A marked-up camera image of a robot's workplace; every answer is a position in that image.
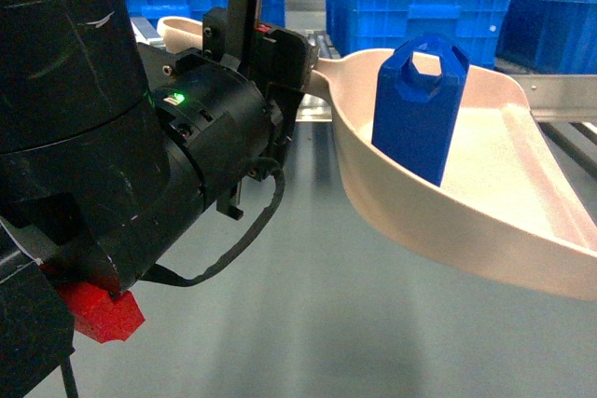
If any black cable loop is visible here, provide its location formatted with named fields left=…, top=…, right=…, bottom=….
left=142, top=158, right=286, bottom=288

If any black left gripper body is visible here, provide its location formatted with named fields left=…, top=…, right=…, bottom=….
left=140, top=7, right=312, bottom=220

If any large blue crate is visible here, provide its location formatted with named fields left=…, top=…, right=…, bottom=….
left=125, top=0, right=285, bottom=28
left=326, top=0, right=596, bottom=75

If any red plastic bracket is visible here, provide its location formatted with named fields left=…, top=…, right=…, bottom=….
left=41, top=267, right=146, bottom=344

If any blue plastic part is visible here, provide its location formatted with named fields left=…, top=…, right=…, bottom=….
left=371, top=34, right=469, bottom=186

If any large blue crate left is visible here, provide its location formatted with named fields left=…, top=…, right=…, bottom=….
left=125, top=0, right=285, bottom=28

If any large blue crate right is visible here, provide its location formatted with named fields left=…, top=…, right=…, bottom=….
left=326, top=0, right=596, bottom=75

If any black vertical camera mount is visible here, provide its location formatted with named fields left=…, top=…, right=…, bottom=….
left=223, top=0, right=261, bottom=76

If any beige plastic scoop tray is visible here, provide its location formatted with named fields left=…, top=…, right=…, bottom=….
left=157, top=16, right=597, bottom=302

